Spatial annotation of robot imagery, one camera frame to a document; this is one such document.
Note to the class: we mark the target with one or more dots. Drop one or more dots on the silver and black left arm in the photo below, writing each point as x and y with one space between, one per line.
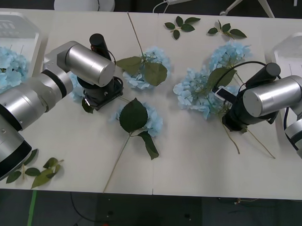
90 63

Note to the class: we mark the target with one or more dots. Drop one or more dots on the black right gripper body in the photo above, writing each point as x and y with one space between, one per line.
233 124

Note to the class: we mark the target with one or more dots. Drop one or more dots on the white round base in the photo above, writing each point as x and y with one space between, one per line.
83 1

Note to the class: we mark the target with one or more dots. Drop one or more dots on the silver and black right arm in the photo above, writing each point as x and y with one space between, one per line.
270 97

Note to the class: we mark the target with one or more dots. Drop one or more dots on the dark green leaf twig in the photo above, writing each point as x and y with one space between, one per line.
32 171
186 27
236 33

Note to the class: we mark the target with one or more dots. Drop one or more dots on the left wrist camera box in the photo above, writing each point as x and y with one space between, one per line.
87 102

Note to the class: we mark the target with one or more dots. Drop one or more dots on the pale green leaf twig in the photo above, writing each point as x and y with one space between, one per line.
43 176

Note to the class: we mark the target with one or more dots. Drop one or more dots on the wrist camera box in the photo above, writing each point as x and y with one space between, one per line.
87 102
222 93

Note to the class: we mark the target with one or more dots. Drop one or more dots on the green tape strip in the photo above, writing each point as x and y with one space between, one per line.
32 208

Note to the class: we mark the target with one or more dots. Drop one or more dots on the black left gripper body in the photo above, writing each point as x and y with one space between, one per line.
107 97

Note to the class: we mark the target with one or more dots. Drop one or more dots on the white stand legs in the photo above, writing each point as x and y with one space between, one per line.
264 5

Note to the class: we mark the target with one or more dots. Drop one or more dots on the shallow white box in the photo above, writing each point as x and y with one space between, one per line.
27 34
299 53

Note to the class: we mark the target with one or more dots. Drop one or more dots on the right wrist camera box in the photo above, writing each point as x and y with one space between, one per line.
222 93

